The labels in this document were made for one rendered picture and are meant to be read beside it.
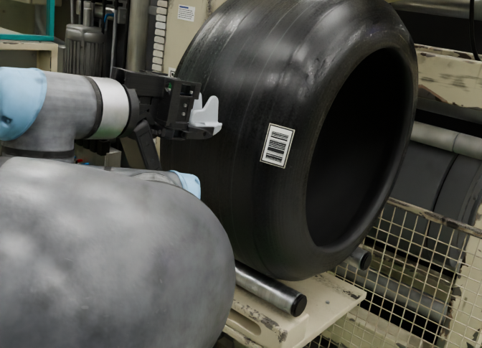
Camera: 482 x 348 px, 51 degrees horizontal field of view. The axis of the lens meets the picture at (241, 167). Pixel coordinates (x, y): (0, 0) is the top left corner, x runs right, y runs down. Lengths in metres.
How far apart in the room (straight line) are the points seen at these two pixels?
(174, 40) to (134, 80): 0.53
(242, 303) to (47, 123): 0.60
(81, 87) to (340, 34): 0.43
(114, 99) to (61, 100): 0.07
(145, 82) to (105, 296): 0.51
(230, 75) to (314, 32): 0.15
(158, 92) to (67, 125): 0.15
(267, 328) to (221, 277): 0.78
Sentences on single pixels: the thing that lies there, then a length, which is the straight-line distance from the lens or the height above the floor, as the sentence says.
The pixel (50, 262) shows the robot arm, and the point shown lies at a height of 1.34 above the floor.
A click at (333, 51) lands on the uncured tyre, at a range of 0.83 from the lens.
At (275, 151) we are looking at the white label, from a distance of 0.77.
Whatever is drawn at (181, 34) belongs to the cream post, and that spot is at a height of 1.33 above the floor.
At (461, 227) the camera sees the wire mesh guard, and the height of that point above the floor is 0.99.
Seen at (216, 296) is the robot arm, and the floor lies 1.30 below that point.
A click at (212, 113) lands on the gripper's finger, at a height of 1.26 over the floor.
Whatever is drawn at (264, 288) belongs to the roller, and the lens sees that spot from 1.00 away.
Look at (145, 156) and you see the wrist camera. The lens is 0.68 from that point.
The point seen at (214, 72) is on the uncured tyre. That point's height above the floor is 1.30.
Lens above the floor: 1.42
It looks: 18 degrees down
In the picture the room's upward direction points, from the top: 8 degrees clockwise
